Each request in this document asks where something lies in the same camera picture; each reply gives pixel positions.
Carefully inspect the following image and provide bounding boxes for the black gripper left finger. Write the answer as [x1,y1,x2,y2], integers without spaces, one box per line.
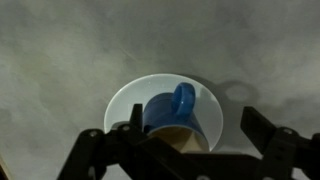
[56,103,208,180]

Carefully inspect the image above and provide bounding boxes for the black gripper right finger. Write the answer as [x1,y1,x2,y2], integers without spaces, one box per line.
[240,106,320,180]

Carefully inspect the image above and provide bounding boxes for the blue mug with cream inside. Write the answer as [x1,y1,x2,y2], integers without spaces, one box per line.
[142,81,210,154]

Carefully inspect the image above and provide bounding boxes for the white round plate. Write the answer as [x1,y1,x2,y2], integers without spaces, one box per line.
[103,73,224,153]

